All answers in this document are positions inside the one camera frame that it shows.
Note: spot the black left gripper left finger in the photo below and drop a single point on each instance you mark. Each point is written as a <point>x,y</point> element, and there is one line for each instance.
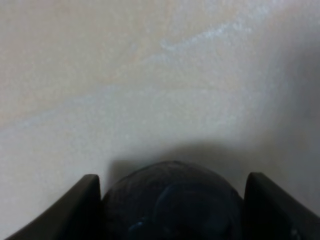
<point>75,216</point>

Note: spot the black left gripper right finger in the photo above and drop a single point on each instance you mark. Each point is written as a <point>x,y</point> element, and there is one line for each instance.
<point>270,213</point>

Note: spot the black round ball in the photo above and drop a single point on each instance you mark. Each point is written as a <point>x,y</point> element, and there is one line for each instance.
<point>173,201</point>

